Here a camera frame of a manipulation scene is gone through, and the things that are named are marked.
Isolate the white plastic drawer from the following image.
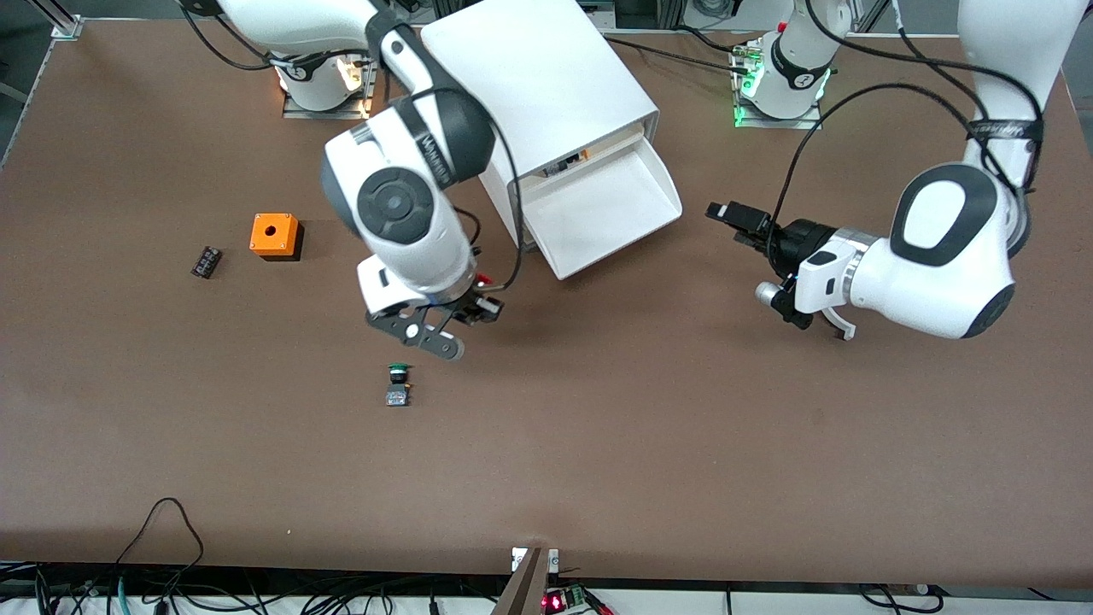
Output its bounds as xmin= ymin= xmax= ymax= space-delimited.
xmin=511 ymin=120 xmax=658 ymax=185
xmin=519 ymin=137 xmax=684 ymax=282

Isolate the white drawer cabinet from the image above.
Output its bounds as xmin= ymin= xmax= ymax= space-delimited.
xmin=420 ymin=0 xmax=663 ymax=251

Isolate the white semicircular plastic clamp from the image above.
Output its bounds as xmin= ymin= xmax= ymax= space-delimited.
xmin=818 ymin=306 xmax=856 ymax=342

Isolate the grey metal beam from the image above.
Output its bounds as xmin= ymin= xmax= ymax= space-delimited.
xmin=491 ymin=547 xmax=549 ymax=615

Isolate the circuit board with red light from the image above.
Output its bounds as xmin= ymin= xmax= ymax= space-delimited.
xmin=542 ymin=585 xmax=611 ymax=615

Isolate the orange button enclosure box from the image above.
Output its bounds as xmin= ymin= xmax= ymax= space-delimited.
xmin=249 ymin=213 xmax=303 ymax=261

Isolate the black cable on table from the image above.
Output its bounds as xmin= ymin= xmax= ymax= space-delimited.
xmin=602 ymin=27 xmax=745 ymax=76

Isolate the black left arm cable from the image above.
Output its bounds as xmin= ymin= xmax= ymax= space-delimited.
xmin=769 ymin=0 xmax=1047 ymax=257

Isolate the black looped cable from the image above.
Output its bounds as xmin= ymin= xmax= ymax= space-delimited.
xmin=115 ymin=498 xmax=206 ymax=599

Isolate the black cable bundle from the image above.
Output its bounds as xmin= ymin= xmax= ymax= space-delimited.
xmin=0 ymin=559 xmax=513 ymax=615

